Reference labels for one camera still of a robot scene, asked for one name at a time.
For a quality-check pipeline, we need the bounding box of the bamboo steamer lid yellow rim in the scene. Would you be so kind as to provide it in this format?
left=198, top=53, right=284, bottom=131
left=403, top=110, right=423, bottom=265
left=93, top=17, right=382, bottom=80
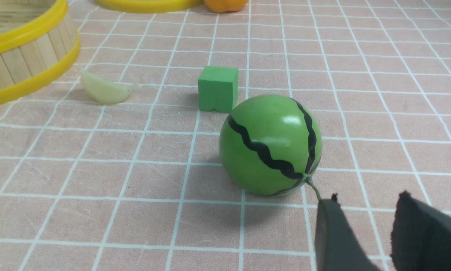
left=95, top=0, right=203, bottom=14

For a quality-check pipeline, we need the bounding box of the orange yellow toy pear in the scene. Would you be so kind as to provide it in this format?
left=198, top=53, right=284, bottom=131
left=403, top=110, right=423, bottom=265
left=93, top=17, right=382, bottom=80
left=203, top=0, right=249, bottom=14

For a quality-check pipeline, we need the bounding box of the pink checked tablecloth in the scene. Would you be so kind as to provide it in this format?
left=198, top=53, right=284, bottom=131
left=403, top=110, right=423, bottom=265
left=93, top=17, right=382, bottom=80
left=0, top=0, right=451, bottom=271

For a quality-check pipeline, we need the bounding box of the pale green dumpling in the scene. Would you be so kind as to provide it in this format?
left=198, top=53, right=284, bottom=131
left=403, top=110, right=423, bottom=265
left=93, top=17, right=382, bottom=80
left=80, top=67, right=137, bottom=105

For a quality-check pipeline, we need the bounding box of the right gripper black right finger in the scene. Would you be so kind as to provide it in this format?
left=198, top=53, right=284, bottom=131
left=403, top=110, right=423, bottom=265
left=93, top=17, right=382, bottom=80
left=390, top=191, right=451, bottom=271

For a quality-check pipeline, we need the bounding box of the green foam cube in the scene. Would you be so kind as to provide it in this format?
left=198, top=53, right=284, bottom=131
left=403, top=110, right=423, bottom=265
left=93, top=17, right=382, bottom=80
left=198, top=65, right=239, bottom=113

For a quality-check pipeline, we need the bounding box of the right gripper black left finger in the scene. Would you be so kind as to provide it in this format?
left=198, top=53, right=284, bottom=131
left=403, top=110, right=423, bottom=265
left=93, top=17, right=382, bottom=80
left=314, top=193, right=379, bottom=271

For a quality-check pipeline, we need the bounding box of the bamboo steamer tray yellow rim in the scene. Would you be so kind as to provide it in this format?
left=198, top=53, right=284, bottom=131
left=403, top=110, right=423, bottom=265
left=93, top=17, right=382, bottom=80
left=0, top=0, right=81, bottom=105

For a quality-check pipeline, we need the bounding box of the green toy watermelon ball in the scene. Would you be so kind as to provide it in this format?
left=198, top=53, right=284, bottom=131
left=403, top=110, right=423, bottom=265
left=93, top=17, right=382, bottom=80
left=219, top=94, right=323, bottom=197

